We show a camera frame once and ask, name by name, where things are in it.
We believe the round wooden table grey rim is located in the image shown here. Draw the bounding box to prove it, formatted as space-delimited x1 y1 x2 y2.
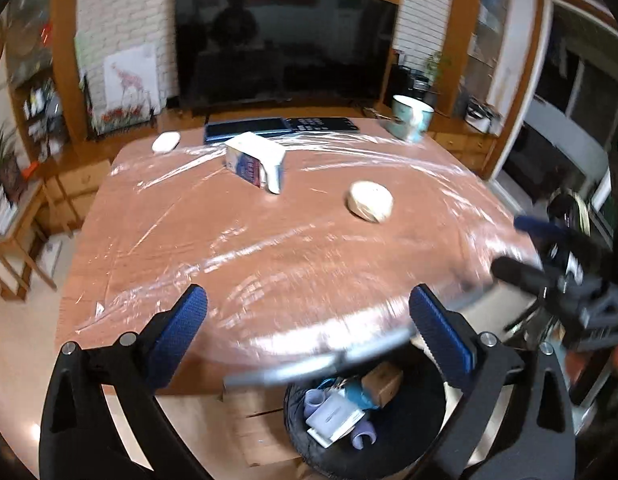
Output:
54 117 546 397

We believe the clear plastic table cover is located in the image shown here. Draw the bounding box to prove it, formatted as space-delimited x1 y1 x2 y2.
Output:
95 129 540 361

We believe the white computer mouse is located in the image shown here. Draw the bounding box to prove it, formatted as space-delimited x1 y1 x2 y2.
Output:
151 131 183 155

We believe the blue crumpled cloth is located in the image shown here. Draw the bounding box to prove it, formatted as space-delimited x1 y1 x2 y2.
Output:
343 379 376 412

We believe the small leafy plant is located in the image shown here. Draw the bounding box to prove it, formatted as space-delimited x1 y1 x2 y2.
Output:
423 51 453 107

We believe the wooden bookshelf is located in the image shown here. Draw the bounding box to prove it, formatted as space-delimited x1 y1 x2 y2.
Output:
4 74 73 162

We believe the wooden side table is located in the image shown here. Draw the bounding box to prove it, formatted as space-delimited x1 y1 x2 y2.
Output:
0 180 58 302

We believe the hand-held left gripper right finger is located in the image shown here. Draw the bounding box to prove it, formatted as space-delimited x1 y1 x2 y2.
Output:
408 284 576 480

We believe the purple tube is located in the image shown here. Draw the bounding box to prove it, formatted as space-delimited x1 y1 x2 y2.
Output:
303 388 328 419
350 422 378 449

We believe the black lined trash bin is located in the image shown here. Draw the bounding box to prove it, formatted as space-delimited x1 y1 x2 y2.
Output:
283 345 457 479

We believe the potted green plant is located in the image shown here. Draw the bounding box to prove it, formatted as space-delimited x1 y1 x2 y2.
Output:
0 126 30 202

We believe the white round paper wad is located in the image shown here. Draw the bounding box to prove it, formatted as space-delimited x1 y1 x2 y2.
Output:
345 181 394 224

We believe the black countertop appliance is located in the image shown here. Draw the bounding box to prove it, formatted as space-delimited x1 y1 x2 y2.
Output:
399 65 431 107

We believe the white blue milk carton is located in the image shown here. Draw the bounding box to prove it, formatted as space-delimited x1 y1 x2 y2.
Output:
224 131 288 195

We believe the red flower picture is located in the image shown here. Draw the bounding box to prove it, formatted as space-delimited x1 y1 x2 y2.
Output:
86 106 158 137

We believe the black flat television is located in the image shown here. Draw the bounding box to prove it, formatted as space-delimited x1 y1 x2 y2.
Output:
174 0 401 117

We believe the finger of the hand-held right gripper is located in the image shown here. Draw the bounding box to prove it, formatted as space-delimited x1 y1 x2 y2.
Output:
514 214 572 243
490 256 557 295

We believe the white floor bag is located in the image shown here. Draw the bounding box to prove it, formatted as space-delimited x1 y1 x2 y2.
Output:
36 237 63 282

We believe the white teal mug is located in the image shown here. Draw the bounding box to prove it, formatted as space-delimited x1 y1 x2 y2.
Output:
391 94 435 144

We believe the giraffe wall poster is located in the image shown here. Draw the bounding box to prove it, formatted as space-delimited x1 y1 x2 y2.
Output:
103 44 161 117

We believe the black keyboard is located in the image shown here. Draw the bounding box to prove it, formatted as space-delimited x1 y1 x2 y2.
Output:
204 117 293 144
284 116 363 134

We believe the trash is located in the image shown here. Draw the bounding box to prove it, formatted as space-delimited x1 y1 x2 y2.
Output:
306 392 366 449

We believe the brown cardboard box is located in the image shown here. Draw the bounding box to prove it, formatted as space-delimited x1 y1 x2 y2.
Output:
361 362 404 408

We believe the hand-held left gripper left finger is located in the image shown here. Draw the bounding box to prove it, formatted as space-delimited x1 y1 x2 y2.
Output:
39 284 210 480

